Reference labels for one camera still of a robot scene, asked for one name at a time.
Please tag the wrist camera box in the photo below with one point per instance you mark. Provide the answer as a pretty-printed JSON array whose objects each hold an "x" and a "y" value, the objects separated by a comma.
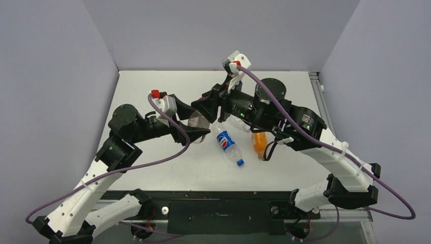
[
  {"x": 167, "y": 104},
  {"x": 231, "y": 63}
]

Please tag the clear crushed plastic bottle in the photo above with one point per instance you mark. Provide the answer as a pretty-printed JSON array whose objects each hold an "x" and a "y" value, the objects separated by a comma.
[{"x": 238, "y": 124}]

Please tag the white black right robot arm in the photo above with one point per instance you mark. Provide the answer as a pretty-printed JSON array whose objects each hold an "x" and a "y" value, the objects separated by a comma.
[{"x": 348, "y": 185}]

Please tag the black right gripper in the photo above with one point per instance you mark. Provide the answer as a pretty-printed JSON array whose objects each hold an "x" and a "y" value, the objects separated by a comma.
[{"x": 217, "y": 102}]

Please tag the Pepsi bottle blue label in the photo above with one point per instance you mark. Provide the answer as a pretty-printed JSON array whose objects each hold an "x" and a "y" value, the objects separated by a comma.
[{"x": 226, "y": 143}]

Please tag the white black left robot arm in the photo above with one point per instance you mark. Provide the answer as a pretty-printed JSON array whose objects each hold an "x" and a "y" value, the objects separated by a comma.
[{"x": 74, "y": 220}]

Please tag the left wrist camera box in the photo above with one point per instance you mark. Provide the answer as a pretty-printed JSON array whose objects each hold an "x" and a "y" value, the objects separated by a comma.
[{"x": 167, "y": 104}]

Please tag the blue Pepsi bottle cap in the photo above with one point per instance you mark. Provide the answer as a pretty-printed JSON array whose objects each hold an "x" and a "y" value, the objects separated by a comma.
[{"x": 240, "y": 163}]

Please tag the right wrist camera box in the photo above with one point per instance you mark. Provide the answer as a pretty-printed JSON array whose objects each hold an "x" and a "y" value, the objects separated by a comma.
[{"x": 231, "y": 63}]

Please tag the orange juice bottle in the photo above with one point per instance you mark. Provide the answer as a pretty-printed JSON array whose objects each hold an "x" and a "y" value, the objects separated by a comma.
[{"x": 259, "y": 141}]

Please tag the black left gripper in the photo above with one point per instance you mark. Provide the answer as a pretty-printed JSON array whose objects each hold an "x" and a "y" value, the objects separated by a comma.
[{"x": 177, "y": 133}]

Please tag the small bottle red label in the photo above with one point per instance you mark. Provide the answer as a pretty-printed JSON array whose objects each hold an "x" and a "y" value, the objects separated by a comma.
[{"x": 198, "y": 120}]

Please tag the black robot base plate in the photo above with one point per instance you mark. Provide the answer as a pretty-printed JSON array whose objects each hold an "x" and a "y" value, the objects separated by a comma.
[{"x": 218, "y": 212}]

